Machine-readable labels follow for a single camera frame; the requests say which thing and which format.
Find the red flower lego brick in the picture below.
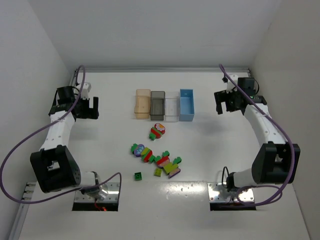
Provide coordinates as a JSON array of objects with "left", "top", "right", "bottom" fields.
[{"left": 154, "top": 123, "right": 166, "bottom": 134}]

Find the dark green square lego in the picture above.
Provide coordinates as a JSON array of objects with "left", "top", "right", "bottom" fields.
[{"left": 134, "top": 172, "right": 142, "bottom": 181}]

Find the lime square lego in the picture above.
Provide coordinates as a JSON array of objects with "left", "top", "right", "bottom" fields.
[{"left": 154, "top": 168, "right": 162, "bottom": 177}]

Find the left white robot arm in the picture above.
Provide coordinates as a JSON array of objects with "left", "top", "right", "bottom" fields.
[{"left": 30, "top": 82, "right": 103, "bottom": 200}]

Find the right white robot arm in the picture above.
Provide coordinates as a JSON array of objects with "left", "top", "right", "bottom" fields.
[{"left": 214, "top": 75, "right": 301, "bottom": 191}]

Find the blue container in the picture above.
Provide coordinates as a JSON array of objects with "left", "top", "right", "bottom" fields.
[{"left": 179, "top": 89, "right": 195, "bottom": 122}]

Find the clear transparent container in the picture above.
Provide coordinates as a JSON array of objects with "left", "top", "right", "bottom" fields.
[{"left": 164, "top": 91, "right": 180, "bottom": 122}]

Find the orange transparent container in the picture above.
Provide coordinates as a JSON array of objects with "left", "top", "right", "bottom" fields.
[{"left": 134, "top": 89, "right": 151, "bottom": 120}]

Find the dark grey transparent container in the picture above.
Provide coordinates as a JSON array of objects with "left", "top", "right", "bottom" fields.
[{"left": 149, "top": 91, "right": 165, "bottom": 121}]

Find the purple flower lego stack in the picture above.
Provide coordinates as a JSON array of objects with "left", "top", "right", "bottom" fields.
[{"left": 130, "top": 143, "right": 145, "bottom": 157}]

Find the red lime green lego stack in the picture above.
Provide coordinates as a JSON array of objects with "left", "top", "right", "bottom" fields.
[{"left": 140, "top": 147, "right": 170, "bottom": 168}]

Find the lime purple lego stack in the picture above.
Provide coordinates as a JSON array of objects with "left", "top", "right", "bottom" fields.
[{"left": 162, "top": 156, "right": 182, "bottom": 179}]

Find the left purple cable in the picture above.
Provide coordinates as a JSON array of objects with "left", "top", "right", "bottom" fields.
[{"left": 0, "top": 64, "right": 123, "bottom": 205}]

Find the purple cable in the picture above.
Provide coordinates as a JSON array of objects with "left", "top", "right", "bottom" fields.
[
  {"left": 0, "top": 64, "right": 123, "bottom": 205},
  {"left": 218, "top": 63, "right": 297, "bottom": 207}
]

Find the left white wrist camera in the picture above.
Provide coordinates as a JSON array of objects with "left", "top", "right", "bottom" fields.
[{"left": 80, "top": 82, "right": 92, "bottom": 100}]

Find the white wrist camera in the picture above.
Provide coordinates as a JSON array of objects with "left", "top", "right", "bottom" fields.
[
  {"left": 80, "top": 82, "right": 92, "bottom": 100},
  {"left": 221, "top": 74, "right": 239, "bottom": 92}
]

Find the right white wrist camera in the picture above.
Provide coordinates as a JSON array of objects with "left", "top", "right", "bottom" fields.
[{"left": 221, "top": 74, "right": 239, "bottom": 92}]

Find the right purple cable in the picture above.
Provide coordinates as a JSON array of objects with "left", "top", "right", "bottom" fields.
[{"left": 218, "top": 63, "right": 297, "bottom": 207}]

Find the aluminium frame rail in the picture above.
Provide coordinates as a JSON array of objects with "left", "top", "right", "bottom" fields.
[{"left": 69, "top": 67, "right": 251, "bottom": 86}]

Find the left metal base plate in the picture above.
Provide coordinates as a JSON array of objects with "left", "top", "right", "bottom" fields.
[{"left": 74, "top": 182, "right": 120, "bottom": 204}]

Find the metal base plate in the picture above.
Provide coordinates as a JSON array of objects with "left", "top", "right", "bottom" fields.
[
  {"left": 207, "top": 182, "right": 255, "bottom": 204},
  {"left": 74, "top": 182, "right": 120, "bottom": 204}
]

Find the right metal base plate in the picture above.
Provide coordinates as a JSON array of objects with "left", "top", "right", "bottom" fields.
[{"left": 207, "top": 182, "right": 255, "bottom": 204}]

